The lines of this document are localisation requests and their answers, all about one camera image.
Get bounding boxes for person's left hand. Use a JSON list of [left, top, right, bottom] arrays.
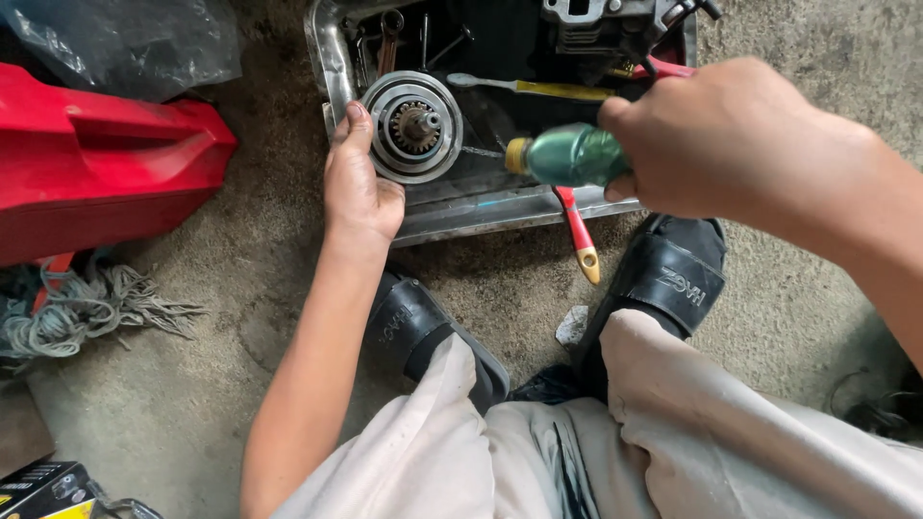
[[323, 100, 406, 244]]

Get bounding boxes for person's right hand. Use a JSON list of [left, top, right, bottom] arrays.
[[597, 57, 882, 242]]

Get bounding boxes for green plastic bottle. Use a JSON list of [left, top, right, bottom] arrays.
[[505, 123, 634, 190]]

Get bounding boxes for round metal clutch assembly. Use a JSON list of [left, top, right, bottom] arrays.
[[360, 70, 464, 185]]

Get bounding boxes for white yellow toothbrush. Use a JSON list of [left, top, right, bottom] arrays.
[[446, 72, 618, 102]]

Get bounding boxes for grey engine block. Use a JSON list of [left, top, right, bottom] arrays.
[[541, 0, 722, 76]]

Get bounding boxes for black slide sandal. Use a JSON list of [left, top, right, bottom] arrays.
[[573, 212, 728, 394], [362, 270, 511, 415]]

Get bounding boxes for metal oil tray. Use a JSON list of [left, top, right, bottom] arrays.
[[303, 0, 699, 249]]

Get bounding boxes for small grey stone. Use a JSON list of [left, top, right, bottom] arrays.
[[554, 305, 591, 350]]

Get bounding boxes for combination wrench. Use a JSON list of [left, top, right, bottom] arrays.
[[376, 9, 405, 79]]

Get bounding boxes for black cloth scrap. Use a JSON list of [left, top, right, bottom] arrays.
[[507, 362, 588, 406]]

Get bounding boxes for beige trousers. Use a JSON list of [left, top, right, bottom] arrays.
[[270, 309, 923, 519]]

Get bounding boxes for clear plastic bag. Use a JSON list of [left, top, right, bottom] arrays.
[[0, 0, 243, 103]]

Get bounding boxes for red plastic motorcycle fairing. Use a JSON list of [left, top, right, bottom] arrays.
[[0, 62, 239, 268]]

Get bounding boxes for grey frayed rag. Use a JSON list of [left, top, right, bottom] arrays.
[[0, 248, 210, 372]]

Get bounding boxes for black yellow cardboard box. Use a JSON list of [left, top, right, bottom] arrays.
[[0, 461, 98, 519]]

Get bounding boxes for red yellow handled tool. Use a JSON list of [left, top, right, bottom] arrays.
[[552, 185, 601, 285]]

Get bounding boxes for black cable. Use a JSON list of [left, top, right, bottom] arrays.
[[828, 366, 923, 442]]

